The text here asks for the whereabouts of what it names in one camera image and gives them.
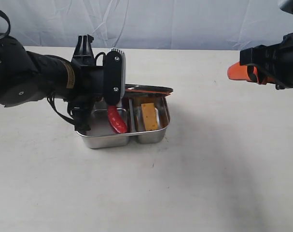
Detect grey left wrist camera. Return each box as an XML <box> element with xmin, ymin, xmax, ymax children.
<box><xmin>103</xmin><ymin>47</ymin><xmax>126</xmax><ymax>106</ymax></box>

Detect yellow toy cheese wedge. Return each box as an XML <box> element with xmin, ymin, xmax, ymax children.
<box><xmin>141</xmin><ymin>103</ymin><xmax>159</xmax><ymax>131</ymax></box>

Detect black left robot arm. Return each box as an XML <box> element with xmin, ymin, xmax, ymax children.
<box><xmin>0</xmin><ymin>36</ymin><xmax>103</xmax><ymax>131</ymax></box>

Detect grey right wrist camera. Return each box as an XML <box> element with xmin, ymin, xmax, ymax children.
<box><xmin>278</xmin><ymin>0</ymin><xmax>293</xmax><ymax>15</ymax></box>

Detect blue-grey backdrop cloth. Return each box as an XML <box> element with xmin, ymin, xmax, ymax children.
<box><xmin>0</xmin><ymin>0</ymin><xmax>293</xmax><ymax>50</ymax></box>

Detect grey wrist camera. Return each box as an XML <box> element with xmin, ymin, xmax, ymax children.
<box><xmin>103</xmin><ymin>47</ymin><xmax>126</xmax><ymax>106</ymax></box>
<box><xmin>278</xmin><ymin>0</ymin><xmax>293</xmax><ymax>15</ymax></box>

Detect red toy sausage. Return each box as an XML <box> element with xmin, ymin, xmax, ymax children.
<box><xmin>107</xmin><ymin>105</ymin><xmax>127</xmax><ymax>133</ymax></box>

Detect dark transparent lunch box lid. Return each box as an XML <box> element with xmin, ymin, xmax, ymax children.
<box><xmin>125</xmin><ymin>84</ymin><xmax>173</xmax><ymax>95</ymax></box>

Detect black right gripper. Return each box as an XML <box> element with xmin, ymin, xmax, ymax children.
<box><xmin>227</xmin><ymin>33</ymin><xmax>293</xmax><ymax>90</ymax></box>

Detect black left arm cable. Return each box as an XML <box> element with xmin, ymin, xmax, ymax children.
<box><xmin>0</xmin><ymin>6</ymin><xmax>11</xmax><ymax>42</ymax></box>

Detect steel two-compartment lunch box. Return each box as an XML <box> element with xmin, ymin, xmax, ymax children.
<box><xmin>77</xmin><ymin>93</ymin><xmax>170</xmax><ymax>149</ymax></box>

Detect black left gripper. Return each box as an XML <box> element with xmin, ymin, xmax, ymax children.
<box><xmin>69</xmin><ymin>35</ymin><xmax>103</xmax><ymax>131</ymax></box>

